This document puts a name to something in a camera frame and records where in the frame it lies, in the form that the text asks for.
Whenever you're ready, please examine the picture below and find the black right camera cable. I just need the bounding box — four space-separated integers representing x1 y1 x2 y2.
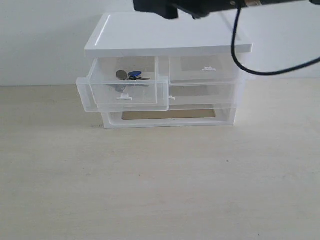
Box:
230 3 320 76

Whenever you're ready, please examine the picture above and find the white plastic drawer cabinet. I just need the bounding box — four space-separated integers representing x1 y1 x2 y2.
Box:
84 12 247 129

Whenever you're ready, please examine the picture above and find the key bunch with blue fob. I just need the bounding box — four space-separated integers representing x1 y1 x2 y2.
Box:
107 70 151 93

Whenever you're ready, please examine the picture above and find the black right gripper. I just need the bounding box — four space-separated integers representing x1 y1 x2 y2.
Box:
133 0 245 20

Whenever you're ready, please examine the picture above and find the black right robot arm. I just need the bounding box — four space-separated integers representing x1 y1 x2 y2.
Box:
132 0 294 20

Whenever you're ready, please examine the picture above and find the clear wide drawer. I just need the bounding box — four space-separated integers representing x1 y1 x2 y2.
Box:
76 77 243 113

